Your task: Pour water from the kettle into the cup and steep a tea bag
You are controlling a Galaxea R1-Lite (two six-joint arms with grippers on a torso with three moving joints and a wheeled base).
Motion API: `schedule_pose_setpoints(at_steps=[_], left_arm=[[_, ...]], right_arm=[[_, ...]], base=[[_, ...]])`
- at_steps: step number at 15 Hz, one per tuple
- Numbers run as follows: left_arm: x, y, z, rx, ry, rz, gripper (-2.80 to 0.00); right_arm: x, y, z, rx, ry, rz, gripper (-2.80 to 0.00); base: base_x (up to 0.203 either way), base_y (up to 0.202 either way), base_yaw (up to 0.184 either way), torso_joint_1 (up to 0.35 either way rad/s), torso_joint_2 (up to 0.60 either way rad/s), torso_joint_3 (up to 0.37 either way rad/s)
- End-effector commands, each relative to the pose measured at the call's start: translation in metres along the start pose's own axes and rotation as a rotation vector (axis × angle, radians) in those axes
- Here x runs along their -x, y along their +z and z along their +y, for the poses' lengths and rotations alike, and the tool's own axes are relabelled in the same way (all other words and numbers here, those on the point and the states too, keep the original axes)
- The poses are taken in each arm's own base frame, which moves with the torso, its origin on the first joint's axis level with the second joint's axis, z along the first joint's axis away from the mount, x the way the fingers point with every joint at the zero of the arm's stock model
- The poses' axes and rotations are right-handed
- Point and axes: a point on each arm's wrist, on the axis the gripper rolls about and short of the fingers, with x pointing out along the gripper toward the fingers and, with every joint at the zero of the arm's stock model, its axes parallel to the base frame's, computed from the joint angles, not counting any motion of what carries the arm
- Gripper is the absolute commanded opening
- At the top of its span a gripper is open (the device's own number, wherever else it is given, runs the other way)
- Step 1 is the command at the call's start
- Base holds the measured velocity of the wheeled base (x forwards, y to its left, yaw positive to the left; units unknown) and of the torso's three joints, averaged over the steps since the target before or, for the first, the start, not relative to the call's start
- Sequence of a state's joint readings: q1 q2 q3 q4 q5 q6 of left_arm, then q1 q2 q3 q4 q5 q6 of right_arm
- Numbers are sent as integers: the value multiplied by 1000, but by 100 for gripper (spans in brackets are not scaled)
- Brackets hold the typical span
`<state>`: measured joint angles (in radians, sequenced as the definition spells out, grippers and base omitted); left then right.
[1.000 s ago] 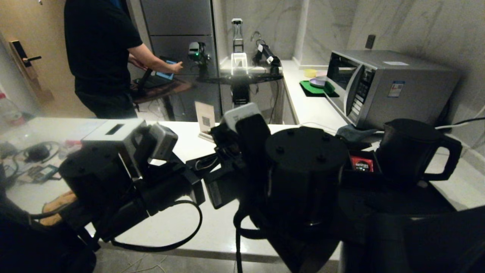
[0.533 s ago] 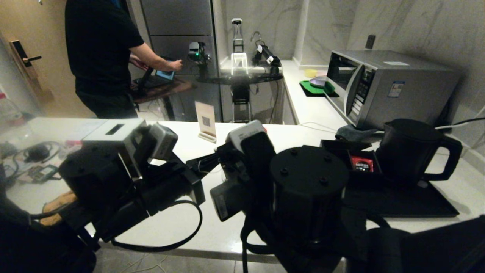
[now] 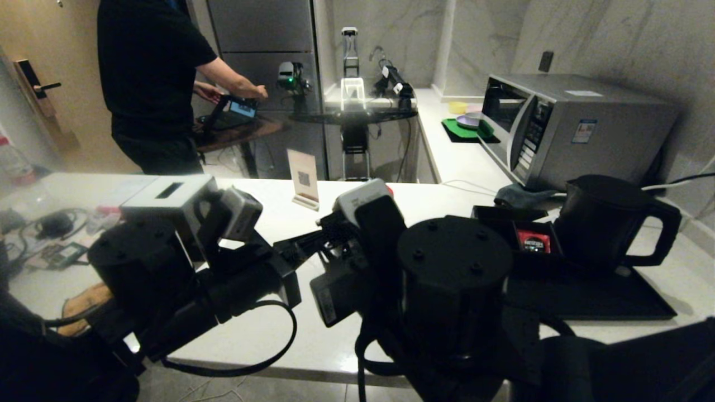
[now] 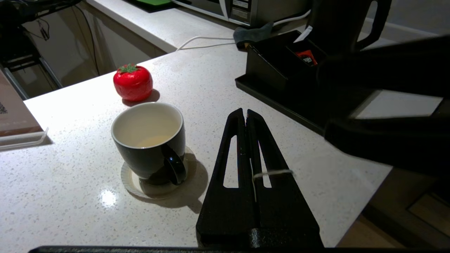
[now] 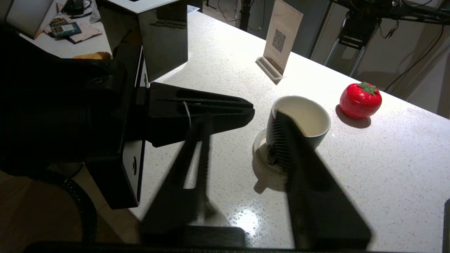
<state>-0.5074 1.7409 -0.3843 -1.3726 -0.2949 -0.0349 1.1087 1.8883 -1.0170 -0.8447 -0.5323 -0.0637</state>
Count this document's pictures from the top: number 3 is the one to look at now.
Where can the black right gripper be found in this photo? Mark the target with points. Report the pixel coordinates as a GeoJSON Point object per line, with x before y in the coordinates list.
{"type": "Point", "coordinates": [380, 240]}

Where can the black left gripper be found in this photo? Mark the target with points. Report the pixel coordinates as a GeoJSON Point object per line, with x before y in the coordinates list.
{"type": "Point", "coordinates": [257, 268]}

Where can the black electric kettle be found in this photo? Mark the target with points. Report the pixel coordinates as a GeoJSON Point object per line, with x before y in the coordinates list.
{"type": "Point", "coordinates": [603, 223]}

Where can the grey upright robot arm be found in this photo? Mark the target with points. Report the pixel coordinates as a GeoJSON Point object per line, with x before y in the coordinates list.
{"type": "Point", "coordinates": [351, 53]}

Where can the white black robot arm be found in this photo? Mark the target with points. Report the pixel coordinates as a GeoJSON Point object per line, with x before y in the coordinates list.
{"type": "Point", "coordinates": [396, 84]}

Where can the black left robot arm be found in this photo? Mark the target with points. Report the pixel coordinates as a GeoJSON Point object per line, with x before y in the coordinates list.
{"type": "Point", "coordinates": [139, 268]}

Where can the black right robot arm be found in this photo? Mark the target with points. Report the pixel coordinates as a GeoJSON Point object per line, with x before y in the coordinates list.
{"type": "Point", "coordinates": [458, 279]}

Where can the teal card packet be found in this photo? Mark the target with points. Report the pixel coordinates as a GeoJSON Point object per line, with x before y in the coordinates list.
{"type": "Point", "coordinates": [64, 254]}

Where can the person's right hand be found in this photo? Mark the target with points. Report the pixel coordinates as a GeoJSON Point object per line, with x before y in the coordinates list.
{"type": "Point", "coordinates": [261, 91]}

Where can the person's left hand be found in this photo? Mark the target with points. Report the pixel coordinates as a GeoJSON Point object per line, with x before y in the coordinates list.
{"type": "Point", "coordinates": [208, 92]}

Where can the QR code sign card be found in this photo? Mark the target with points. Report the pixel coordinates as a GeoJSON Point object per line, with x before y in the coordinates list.
{"type": "Point", "coordinates": [303, 176]}

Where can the black robot torso column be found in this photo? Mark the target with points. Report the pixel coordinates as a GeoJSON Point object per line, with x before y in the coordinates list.
{"type": "Point", "coordinates": [356, 146]}

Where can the brown wooden desk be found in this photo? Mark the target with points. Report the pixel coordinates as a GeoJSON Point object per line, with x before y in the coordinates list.
{"type": "Point", "coordinates": [251, 133]}

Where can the black round platform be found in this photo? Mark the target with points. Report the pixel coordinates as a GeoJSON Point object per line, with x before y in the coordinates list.
{"type": "Point", "coordinates": [357, 116]}

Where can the black glossy tissue box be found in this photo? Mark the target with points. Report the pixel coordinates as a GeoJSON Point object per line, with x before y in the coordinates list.
{"type": "Point", "coordinates": [162, 201]}

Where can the open laptop blue screen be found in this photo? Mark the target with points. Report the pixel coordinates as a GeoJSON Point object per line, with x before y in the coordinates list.
{"type": "Point", "coordinates": [234, 109]}

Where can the black compartment organizer box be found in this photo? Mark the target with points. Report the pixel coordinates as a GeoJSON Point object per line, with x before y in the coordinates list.
{"type": "Point", "coordinates": [497, 223]}

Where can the green mat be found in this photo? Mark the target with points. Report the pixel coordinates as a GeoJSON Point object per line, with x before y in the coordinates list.
{"type": "Point", "coordinates": [458, 130]}

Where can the purple bowl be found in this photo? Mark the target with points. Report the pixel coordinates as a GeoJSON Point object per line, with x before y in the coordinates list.
{"type": "Point", "coordinates": [469, 120]}

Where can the yellow bowl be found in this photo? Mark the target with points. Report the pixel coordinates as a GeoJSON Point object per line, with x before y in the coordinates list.
{"type": "Point", "coordinates": [458, 108]}

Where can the printed white paper sheet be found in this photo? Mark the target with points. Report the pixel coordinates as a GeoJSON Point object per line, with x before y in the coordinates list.
{"type": "Point", "coordinates": [128, 190]}

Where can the dark grey cloth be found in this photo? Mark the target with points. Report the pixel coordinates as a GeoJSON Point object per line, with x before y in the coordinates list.
{"type": "Point", "coordinates": [522, 196]}

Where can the chrome kitchen faucet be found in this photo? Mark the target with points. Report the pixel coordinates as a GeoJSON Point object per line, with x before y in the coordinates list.
{"type": "Point", "coordinates": [375, 56]}

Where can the red coffee sachet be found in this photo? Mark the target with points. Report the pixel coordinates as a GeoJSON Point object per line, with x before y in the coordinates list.
{"type": "Point", "coordinates": [533, 241]}

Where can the stainless steel refrigerator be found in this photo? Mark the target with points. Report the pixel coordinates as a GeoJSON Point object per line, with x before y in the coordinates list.
{"type": "Point", "coordinates": [262, 28]}

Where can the person in black shirt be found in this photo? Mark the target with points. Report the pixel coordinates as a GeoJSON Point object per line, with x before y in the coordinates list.
{"type": "Point", "coordinates": [151, 84]}

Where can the orange terry cloth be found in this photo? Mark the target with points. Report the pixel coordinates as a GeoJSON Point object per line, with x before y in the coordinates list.
{"type": "Point", "coordinates": [84, 301]}

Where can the black serving tray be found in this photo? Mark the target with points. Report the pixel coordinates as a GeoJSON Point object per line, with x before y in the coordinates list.
{"type": "Point", "coordinates": [586, 296]}

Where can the pink paper envelope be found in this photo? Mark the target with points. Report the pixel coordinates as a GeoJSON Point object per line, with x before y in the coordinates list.
{"type": "Point", "coordinates": [39, 259]}

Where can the silver microwave oven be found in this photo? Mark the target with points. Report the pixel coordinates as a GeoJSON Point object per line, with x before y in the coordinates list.
{"type": "Point", "coordinates": [603, 137]}

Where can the clear plastic bottle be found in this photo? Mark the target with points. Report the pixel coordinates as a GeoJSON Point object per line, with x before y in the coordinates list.
{"type": "Point", "coordinates": [14, 162]}

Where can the black electronic door lock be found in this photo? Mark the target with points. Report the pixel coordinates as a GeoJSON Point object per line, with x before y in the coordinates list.
{"type": "Point", "coordinates": [33, 84]}

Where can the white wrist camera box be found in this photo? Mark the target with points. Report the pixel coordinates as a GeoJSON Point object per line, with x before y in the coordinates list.
{"type": "Point", "coordinates": [363, 198]}

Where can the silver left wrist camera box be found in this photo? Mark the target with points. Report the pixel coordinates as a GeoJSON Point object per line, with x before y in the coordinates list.
{"type": "Point", "coordinates": [243, 212]}

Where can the glowing white frame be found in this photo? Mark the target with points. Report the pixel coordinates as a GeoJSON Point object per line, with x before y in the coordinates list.
{"type": "Point", "coordinates": [353, 82]}

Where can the dark wall outlet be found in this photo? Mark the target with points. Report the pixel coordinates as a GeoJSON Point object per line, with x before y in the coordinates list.
{"type": "Point", "coordinates": [546, 61]}

